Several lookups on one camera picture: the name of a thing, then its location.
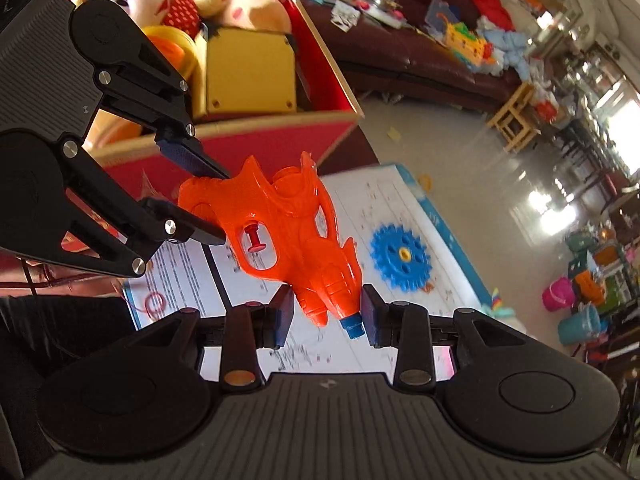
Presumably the orange toy water gun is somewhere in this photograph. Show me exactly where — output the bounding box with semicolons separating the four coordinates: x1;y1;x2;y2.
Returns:
178;152;364;339

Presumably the yellow plastic bowl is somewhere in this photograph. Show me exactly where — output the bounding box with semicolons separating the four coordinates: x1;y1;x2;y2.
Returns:
143;25;198;81

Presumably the white instruction sheet poster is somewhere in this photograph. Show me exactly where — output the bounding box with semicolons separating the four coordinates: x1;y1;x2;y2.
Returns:
122;160;520;373

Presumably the blue plastic gear toy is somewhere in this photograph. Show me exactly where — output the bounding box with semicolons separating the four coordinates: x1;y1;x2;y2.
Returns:
370;224;432;292

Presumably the white unicorn plush toy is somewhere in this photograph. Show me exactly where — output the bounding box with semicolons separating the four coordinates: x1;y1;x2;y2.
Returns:
483;288;515;318

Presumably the yellow toy box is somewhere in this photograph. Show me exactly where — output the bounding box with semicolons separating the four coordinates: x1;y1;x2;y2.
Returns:
190;27;297;122

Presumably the red storage box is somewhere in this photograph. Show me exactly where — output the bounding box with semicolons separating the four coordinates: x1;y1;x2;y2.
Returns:
74;0;365;201

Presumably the beige plush bear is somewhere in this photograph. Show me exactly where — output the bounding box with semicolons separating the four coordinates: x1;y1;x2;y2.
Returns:
193;0;292;35

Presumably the pink plastic bucket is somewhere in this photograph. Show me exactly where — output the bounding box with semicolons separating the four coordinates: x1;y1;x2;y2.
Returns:
541;276;576;312

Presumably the teal plastic bucket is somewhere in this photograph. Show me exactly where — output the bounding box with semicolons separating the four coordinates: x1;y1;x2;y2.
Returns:
558;304;601;346

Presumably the small wooden chair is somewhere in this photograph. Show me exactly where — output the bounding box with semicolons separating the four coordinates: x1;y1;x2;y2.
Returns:
486;82;540;154

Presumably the dark red leather sofa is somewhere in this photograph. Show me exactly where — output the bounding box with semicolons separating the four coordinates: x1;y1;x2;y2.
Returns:
300;0;521;112

